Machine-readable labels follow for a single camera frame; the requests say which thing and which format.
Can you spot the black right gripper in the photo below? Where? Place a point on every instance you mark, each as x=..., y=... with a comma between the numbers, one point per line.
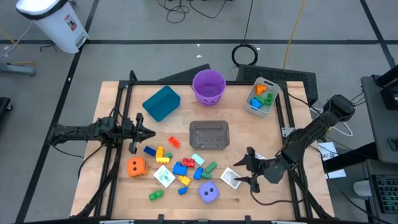
x=270, y=171

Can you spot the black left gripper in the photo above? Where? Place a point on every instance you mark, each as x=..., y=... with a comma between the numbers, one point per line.
x=132, y=133

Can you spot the dark blue toy brick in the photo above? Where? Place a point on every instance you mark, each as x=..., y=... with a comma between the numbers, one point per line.
x=149, y=151

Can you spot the card deck grey pattern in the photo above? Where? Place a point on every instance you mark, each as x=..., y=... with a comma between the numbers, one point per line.
x=229, y=174

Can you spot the red-orange toy brick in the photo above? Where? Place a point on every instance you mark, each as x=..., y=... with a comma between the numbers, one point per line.
x=174, y=142

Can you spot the tiny green toy brick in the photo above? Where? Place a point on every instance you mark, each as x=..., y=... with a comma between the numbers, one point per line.
x=169, y=155

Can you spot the long green toy brick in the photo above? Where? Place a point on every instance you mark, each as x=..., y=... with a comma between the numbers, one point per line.
x=211, y=167

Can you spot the small green toy brick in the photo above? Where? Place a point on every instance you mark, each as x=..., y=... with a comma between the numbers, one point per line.
x=206, y=175

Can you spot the card deck green print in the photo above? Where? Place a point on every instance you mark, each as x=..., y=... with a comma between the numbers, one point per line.
x=164, y=176

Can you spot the purple foam die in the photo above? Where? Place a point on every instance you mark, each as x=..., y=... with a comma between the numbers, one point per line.
x=208, y=198

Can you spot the large blue toy brick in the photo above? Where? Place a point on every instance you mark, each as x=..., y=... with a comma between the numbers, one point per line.
x=179, y=170

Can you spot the mint toy brick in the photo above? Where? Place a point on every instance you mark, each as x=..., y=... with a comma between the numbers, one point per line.
x=198, y=159

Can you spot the red toy brick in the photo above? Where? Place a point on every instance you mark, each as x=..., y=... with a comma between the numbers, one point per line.
x=188, y=163

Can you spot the smoky transparent plastic tray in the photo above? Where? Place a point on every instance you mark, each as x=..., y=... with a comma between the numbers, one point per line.
x=209, y=135

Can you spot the green two-stud toy brick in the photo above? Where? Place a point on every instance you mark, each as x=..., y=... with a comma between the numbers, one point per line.
x=156, y=195

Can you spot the small blue toy brick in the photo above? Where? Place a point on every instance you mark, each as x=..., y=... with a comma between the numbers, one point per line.
x=183, y=190

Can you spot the orange toy brick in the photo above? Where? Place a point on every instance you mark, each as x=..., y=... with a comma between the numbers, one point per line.
x=260, y=89

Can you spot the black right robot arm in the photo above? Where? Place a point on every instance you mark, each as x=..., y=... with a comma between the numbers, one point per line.
x=311, y=133

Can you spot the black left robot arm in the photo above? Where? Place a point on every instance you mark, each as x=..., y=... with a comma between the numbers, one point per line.
x=77, y=130

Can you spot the teal plastic bin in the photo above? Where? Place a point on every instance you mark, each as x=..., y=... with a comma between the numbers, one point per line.
x=161, y=104

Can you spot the orange foam die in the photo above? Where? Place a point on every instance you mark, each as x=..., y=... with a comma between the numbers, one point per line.
x=132, y=169

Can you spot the light grey plastic bin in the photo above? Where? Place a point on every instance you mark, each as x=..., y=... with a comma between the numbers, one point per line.
x=263, y=109

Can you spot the purple plastic bucket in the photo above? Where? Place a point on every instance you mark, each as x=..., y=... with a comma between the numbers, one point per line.
x=209, y=90

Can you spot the printed white paper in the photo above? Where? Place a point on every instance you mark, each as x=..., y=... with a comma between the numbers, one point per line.
x=326, y=151

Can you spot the blank white paper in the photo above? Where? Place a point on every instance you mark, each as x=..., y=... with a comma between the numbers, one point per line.
x=337, y=174

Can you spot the black desk beam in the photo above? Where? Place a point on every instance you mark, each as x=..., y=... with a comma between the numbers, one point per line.
x=348, y=158

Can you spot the black perforated panel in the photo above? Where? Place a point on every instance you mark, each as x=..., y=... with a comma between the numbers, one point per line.
x=280, y=74

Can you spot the white rounded object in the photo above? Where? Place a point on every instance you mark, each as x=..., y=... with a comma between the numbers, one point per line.
x=362, y=188

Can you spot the grey keyboard shelf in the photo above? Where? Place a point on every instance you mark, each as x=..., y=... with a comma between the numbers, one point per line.
x=377, y=217

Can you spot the grey desk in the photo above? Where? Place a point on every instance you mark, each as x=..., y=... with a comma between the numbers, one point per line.
x=379, y=124

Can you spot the backlit keyboard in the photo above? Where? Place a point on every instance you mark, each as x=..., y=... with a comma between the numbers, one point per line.
x=387, y=193

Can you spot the white pedal trash can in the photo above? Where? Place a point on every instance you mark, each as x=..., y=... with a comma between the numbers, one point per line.
x=56, y=25

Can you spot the grey stand foot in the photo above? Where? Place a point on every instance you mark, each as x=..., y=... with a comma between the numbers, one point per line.
x=18, y=70

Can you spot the black monitor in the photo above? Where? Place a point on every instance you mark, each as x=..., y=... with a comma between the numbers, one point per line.
x=390, y=93

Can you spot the black aluminium table frame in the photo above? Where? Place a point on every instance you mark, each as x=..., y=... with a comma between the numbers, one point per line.
x=149, y=83

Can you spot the silver metal bracket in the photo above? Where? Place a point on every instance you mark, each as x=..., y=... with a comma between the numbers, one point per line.
x=287, y=131

